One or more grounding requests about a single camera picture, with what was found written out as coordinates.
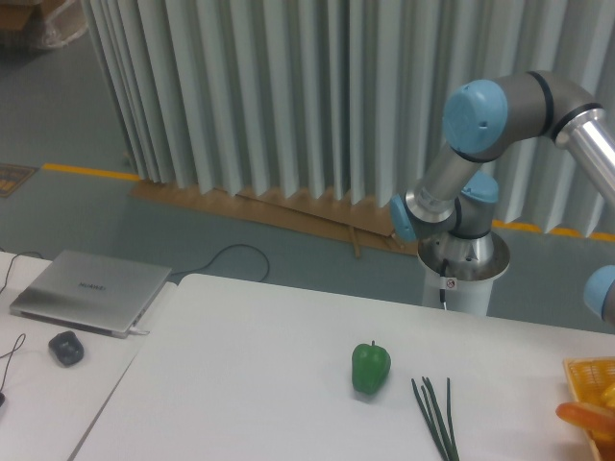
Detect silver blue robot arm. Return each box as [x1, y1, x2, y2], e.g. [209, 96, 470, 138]
[389, 71, 614, 316]

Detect yellow woven basket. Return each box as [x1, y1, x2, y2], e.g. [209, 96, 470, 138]
[563, 356, 614, 460]

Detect yellow item in basket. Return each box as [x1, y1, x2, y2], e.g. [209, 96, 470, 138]
[601, 383, 615, 409]

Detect brown cardboard sheet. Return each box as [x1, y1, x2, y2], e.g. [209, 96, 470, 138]
[131, 181, 418, 257]

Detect pale folding partition screen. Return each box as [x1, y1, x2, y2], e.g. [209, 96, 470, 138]
[79, 0, 615, 236]

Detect green bell pepper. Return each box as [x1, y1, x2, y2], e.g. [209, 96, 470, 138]
[351, 341, 392, 396]

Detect silver laptop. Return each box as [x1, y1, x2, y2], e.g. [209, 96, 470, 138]
[10, 250, 171, 338]

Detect green chive stalks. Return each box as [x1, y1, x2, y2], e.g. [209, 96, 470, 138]
[411, 376, 460, 461]

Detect black computer mouse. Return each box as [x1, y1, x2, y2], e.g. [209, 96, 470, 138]
[48, 330, 85, 367]

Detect cardboard box under plastic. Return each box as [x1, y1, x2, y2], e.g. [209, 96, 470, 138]
[1, 0, 88, 50]

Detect black laptop power cable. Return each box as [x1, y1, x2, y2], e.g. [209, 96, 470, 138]
[170, 243, 271, 282]

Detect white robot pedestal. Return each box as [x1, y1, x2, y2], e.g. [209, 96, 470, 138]
[418, 231, 510, 316]

